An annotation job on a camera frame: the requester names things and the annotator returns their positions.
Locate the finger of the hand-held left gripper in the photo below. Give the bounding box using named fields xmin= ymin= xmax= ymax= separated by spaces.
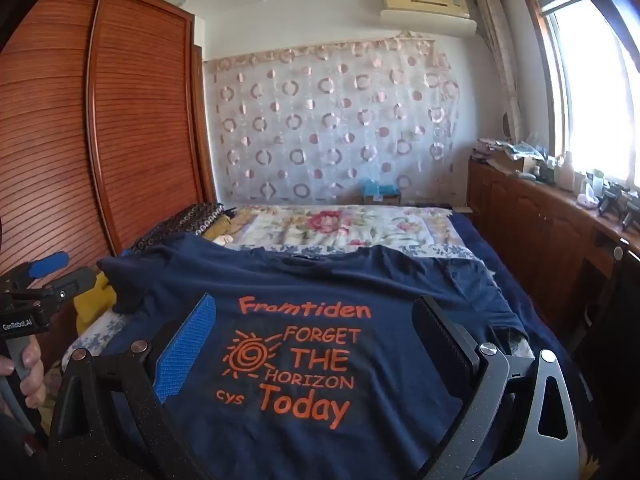
xmin=2 ymin=251 xmax=69 ymax=291
xmin=40 ymin=266 xmax=99 ymax=306

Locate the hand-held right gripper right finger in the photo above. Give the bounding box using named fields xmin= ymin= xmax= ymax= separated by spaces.
xmin=412 ymin=295 xmax=583 ymax=480

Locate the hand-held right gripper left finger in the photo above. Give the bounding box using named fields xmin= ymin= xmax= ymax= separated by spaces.
xmin=47 ymin=292 xmax=221 ymax=480

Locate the navy printed t-shirt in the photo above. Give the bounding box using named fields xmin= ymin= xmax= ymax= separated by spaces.
xmin=96 ymin=232 xmax=531 ymax=480

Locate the person's left hand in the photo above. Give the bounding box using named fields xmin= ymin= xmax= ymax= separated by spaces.
xmin=0 ymin=334 xmax=47 ymax=413

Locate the yellow plush toy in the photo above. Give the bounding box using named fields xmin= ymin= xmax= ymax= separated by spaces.
xmin=72 ymin=270 xmax=126 ymax=336

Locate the navy bed sheet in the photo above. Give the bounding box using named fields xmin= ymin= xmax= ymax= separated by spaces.
xmin=440 ymin=207 xmax=591 ymax=411

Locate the dark circle-patterned folded blanket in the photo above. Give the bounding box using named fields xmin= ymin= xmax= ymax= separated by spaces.
xmin=127 ymin=201 xmax=228 ymax=256

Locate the long wooden cabinet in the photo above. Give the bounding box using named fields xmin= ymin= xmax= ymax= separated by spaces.
xmin=467 ymin=157 xmax=640 ymax=361

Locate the wooden headboard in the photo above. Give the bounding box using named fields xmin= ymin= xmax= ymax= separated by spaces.
xmin=0 ymin=0 xmax=218 ymax=361

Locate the blue box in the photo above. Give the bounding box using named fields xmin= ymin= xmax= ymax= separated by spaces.
xmin=357 ymin=177 xmax=403 ymax=206

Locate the pink floral quilt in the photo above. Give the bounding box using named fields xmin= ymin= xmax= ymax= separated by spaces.
xmin=220 ymin=204 xmax=466 ymax=256

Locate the cardboard box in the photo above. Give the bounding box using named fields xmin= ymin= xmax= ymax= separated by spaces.
xmin=492 ymin=152 xmax=538 ymax=176

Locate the white bottle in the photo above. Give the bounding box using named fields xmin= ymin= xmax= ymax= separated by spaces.
xmin=557 ymin=151 xmax=576 ymax=192

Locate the clutter of small bottles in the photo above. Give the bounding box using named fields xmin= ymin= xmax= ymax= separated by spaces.
xmin=472 ymin=132 xmax=616 ymax=211

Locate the black metal tool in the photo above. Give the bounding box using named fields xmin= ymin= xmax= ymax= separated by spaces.
xmin=597 ymin=185 xmax=640 ymax=231

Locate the sheer circle-patterned curtain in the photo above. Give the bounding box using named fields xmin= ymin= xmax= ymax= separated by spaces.
xmin=202 ymin=27 xmax=463 ymax=206

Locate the pale window curtain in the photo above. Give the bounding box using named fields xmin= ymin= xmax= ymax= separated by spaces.
xmin=475 ymin=0 xmax=523 ymax=143

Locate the wooden framed window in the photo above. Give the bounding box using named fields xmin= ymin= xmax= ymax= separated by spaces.
xmin=520 ymin=0 xmax=640 ymax=196

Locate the wall air conditioner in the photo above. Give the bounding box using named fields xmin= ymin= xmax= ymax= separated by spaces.
xmin=379 ymin=0 xmax=478 ymax=38

